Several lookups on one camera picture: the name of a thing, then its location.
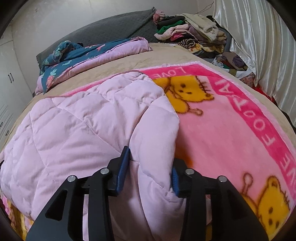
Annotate white satin curtain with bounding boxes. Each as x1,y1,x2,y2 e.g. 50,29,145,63
212,0,296,127

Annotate blue floral quilt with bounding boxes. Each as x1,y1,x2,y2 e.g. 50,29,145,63
35,37,153,96

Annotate pink bear printed blanket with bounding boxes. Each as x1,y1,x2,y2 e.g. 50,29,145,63
5,61,296,241

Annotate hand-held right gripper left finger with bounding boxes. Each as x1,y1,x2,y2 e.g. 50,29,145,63
25,146,131,241

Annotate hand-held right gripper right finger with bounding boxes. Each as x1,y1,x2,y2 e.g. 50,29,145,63
171,158,270,241

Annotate pile of mixed clothes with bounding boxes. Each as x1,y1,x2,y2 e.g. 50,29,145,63
153,10,278,102

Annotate white wardrobe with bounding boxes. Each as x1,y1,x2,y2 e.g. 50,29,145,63
0,38,33,145

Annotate pink quilted jacket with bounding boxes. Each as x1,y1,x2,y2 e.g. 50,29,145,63
0,71,213,241

